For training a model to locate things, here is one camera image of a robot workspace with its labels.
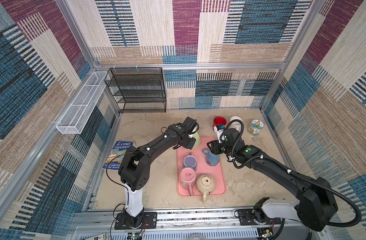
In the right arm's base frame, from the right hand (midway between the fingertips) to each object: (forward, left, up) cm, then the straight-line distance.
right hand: (212, 145), depth 83 cm
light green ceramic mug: (+5, +7, -5) cm, 10 cm away
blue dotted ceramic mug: (-3, -1, -11) cm, 12 cm away
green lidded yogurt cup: (+18, -33, -10) cm, 39 cm away
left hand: (+6, +12, -4) cm, 14 cm away
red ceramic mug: (+24, -9, -7) cm, 26 cm away
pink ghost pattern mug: (-17, +14, -4) cm, 22 cm away
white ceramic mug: (+19, -19, -7) cm, 28 cm away
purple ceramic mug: (-2, +12, -13) cm, 18 cm away
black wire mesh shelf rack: (+46, +47, +3) cm, 66 cm away
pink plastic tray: (-9, -4, -16) cm, 19 cm away
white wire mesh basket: (+6, +65, +19) cm, 68 cm away
